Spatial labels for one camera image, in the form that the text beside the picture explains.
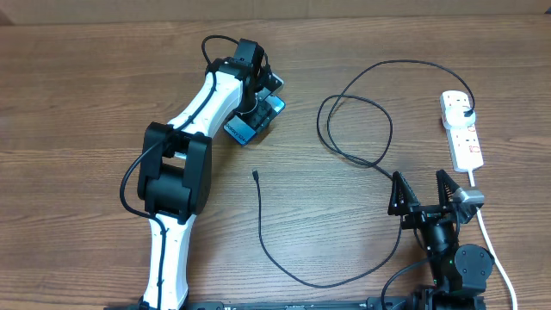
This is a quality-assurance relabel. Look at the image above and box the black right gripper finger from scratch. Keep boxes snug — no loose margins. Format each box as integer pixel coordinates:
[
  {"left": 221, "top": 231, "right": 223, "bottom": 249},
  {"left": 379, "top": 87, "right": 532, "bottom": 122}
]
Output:
[
  {"left": 387, "top": 171, "right": 420, "bottom": 215},
  {"left": 436, "top": 170, "right": 459, "bottom": 205}
]

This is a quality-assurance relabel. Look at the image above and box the blue Samsung smartphone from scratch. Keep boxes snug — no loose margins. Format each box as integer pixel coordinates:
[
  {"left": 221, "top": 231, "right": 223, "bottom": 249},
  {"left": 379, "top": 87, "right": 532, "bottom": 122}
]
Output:
[{"left": 224, "top": 95, "right": 286, "bottom": 146}]

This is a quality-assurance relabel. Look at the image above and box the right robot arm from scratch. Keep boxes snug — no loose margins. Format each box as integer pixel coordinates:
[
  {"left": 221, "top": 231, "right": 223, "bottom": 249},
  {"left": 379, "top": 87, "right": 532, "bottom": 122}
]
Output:
[{"left": 380, "top": 170, "right": 495, "bottom": 310}]

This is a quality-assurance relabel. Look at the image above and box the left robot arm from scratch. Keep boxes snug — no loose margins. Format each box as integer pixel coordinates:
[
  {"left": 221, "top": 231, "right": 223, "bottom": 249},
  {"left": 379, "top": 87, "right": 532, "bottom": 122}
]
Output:
[{"left": 136, "top": 59, "right": 285, "bottom": 309}]

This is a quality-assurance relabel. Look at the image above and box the white charger plug adapter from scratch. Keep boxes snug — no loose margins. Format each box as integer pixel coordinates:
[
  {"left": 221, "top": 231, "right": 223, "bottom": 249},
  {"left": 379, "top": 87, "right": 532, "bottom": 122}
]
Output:
[{"left": 442, "top": 106, "right": 476, "bottom": 129}]

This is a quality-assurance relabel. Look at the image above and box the white power strip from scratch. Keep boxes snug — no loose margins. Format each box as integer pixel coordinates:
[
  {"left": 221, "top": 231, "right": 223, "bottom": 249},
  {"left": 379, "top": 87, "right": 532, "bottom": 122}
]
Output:
[{"left": 440, "top": 90, "right": 484, "bottom": 172}]

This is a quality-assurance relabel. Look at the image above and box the white power strip cord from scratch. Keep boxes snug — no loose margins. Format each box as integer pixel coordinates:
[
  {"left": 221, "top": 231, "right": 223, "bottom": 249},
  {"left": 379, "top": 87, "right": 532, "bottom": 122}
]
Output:
[{"left": 467, "top": 170, "right": 518, "bottom": 310}]

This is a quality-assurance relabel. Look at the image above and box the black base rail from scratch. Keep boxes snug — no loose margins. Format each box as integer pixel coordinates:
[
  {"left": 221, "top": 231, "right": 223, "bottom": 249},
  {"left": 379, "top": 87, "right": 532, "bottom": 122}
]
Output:
[{"left": 102, "top": 294, "right": 487, "bottom": 310}]

